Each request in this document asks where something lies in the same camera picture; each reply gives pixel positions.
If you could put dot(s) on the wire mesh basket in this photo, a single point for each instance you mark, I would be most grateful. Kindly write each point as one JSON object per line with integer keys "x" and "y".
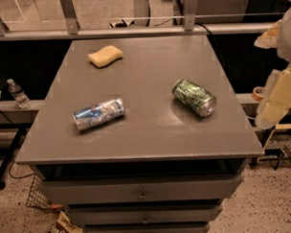
{"x": 36, "y": 199}

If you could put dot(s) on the yellow sponge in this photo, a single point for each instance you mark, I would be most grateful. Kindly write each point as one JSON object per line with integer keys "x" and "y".
{"x": 105, "y": 56}

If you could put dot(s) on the grey drawer cabinet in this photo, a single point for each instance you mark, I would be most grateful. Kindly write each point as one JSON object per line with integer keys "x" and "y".
{"x": 159, "y": 168}

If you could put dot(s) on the roll of tan tape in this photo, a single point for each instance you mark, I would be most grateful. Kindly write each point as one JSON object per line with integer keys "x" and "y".
{"x": 258, "y": 93}

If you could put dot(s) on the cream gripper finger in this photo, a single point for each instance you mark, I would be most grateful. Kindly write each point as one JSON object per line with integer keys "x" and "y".
{"x": 268, "y": 39}
{"x": 276, "y": 100}

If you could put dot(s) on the yellow metal stand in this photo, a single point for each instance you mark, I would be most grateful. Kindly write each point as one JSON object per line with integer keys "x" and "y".
{"x": 272, "y": 150}

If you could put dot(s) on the grey metal railing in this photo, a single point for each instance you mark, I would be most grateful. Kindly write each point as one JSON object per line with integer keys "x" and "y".
{"x": 85, "y": 19}

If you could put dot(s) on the snack chip bag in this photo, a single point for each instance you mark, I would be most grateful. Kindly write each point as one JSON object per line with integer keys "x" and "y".
{"x": 64, "y": 225}

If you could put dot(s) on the blue silver soda can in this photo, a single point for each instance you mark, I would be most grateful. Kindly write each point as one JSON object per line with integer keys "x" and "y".
{"x": 99, "y": 114}

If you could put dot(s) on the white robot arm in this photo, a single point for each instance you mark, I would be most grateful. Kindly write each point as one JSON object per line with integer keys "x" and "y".
{"x": 284, "y": 38}

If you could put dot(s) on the clear plastic water bottle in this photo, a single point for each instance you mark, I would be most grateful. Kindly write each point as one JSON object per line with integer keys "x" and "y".
{"x": 18, "y": 94}

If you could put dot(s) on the green soda can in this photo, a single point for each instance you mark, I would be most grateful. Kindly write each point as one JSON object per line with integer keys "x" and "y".
{"x": 196, "y": 97}

